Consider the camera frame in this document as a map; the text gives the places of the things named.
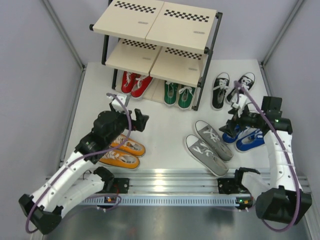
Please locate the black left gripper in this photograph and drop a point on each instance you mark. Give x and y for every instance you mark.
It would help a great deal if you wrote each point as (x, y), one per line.
(139, 124)

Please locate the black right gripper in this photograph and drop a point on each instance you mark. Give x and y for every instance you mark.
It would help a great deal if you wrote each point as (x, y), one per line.
(229, 127)

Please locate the grey sneaker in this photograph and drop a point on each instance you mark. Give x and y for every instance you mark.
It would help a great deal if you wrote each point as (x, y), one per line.
(207, 133)
(205, 155)

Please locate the red sneaker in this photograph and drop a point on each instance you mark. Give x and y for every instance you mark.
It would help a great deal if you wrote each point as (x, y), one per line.
(128, 81)
(141, 85)

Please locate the green sneaker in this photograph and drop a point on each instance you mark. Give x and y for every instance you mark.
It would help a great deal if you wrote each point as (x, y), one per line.
(170, 93)
(186, 94)

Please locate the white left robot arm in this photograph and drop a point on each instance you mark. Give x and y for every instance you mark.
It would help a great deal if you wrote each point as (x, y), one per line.
(70, 170)

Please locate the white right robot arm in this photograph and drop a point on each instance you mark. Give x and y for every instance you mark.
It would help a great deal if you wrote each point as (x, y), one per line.
(282, 200)

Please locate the beige three-tier shoe shelf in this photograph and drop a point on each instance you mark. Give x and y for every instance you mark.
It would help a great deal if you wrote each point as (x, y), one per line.
(167, 41)

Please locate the blue sneaker left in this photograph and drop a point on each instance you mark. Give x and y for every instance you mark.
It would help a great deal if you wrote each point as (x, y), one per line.
(239, 133)

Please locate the blue sneaker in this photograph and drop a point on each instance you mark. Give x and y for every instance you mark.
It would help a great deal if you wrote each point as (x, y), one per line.
(249, 140)
(239, 133)

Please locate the orange sneaker upper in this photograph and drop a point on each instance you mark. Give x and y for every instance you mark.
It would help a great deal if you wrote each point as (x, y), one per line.
(130, 146)

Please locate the orange sneaker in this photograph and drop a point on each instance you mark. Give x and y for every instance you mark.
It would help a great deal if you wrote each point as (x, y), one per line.
(119, 158)
(130, 146)

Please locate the blue sneaker right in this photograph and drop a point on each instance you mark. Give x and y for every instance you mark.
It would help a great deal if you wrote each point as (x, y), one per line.
(249, 140)

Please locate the orange sneaker lower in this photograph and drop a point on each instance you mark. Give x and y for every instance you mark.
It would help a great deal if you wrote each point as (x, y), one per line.
(119, 158)

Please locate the black sneaker left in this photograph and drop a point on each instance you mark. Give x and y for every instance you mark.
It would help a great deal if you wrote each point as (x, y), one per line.
(219, 90)

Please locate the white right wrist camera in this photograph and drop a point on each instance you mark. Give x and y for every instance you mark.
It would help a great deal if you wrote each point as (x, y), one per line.
(238, 105)

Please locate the aluminium mounting rail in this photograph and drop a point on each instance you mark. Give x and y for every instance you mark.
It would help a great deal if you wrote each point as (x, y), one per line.
(160, 187)

